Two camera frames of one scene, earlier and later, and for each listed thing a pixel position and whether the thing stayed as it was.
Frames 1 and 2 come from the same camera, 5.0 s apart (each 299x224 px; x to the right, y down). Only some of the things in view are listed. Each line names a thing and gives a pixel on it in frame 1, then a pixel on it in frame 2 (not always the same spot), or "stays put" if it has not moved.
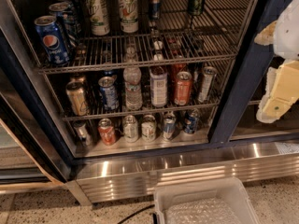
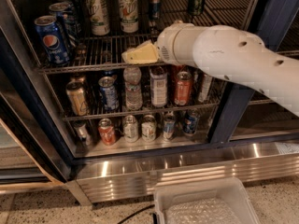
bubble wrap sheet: [206, 211] stays put
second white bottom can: [149, 128] stays put
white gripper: [288, 32] → [165, 45]
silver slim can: [206, 83] stays put
